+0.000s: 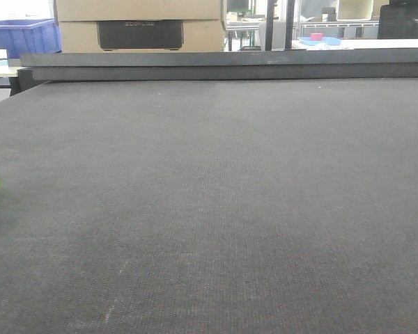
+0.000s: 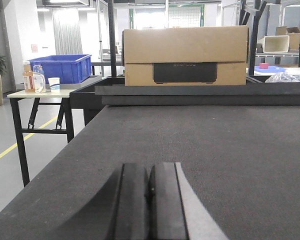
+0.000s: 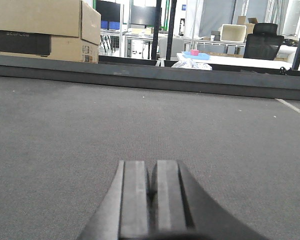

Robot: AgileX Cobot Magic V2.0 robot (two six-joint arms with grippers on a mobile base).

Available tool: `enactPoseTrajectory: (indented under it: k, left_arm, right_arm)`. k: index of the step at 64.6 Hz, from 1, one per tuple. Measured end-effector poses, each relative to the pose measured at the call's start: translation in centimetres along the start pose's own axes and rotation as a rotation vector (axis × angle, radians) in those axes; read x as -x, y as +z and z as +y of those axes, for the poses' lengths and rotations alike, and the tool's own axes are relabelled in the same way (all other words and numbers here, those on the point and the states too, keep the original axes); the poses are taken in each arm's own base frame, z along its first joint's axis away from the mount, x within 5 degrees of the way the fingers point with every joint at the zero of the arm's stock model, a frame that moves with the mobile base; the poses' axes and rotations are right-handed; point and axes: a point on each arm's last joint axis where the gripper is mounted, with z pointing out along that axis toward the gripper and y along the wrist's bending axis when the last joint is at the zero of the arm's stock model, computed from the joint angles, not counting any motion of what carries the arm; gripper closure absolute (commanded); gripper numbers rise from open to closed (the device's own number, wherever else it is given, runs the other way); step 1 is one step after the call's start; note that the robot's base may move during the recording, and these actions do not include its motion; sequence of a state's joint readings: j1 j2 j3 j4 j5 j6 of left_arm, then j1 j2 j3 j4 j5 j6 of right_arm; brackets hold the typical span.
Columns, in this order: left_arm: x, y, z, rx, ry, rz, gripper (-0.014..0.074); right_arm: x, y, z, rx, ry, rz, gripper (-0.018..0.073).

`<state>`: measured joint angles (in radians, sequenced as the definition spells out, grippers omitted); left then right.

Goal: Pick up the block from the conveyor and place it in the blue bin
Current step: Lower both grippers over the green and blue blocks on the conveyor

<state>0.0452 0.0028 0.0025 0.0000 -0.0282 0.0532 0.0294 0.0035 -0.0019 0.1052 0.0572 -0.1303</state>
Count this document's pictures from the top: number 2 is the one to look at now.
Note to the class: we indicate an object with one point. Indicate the small open cardboard box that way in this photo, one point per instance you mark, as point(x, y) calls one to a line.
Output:
point(293, 33)

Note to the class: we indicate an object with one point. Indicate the blue shallow tray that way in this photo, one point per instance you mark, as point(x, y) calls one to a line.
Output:
point(270, 69)

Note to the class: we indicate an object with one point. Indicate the blue plastic bin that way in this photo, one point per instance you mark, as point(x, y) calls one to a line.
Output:
point(69, 68)

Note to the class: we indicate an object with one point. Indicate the orange juice bottle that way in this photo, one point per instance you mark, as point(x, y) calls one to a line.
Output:
point(29, 85)

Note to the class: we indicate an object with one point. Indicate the crumpled clear plastic bag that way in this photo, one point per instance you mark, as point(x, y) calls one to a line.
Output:
point(283, 77)

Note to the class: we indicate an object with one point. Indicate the clear plastic water bottle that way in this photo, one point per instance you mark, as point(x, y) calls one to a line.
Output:
point(39, 78)

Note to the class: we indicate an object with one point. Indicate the pink block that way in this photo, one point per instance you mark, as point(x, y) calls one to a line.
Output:
point(264, 66)

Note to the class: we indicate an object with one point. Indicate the white paper cup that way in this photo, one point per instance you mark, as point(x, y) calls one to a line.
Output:
point(54, 84)

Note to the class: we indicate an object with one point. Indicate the white square tube box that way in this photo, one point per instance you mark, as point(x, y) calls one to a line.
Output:
point(276, 44)

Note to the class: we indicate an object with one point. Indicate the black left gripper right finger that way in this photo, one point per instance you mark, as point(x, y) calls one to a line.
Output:
point(176, 212)

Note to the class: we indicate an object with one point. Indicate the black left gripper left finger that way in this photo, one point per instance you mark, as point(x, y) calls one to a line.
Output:
point(129, 212)

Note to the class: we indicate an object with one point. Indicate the large cardboard box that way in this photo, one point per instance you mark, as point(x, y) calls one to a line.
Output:
point(187, 56)

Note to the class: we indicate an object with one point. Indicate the black vertical pole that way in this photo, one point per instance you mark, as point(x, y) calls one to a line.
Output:
point(112, 42)

